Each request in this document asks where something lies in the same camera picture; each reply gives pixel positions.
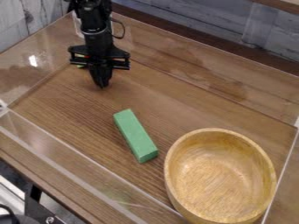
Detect wooden bowl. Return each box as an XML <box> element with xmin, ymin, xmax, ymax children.
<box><xmin>162</xmin><ymin>128</ymin><xmax>276</xmax><ymax>224</ymax></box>

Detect black cable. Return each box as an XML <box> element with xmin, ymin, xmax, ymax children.
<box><xmin>0</xmin><ymin>201</ymin><xmax>21</xmax><ymax>224</ymax></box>

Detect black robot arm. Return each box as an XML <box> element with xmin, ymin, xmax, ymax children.
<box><xmin>68</xmin><ymin>0</ymin><xmax>130</xmax><ymax>88</ymax></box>

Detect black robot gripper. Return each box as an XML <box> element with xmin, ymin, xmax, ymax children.
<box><xmin>68</xmin><ymin>28</ymin><xmax>129</xmax><ymax>88</ymax></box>

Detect clear acrylic tray walls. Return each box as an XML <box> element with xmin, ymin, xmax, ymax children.
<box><xmin>0</xmin><ymin>17</ymin><xmax>299</xmax><ymax>224</ymax></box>

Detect green foam block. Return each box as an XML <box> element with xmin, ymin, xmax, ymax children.
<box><xmin>113</xmin><ymin>109</ymin><xmax>158</xmax><ymax>164</ymax></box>

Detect black table leg bracket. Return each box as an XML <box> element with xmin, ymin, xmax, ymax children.
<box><xmin>23</xmin><ymin>185</ymin><xmax>65</xmax><ymax>224</ymax></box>

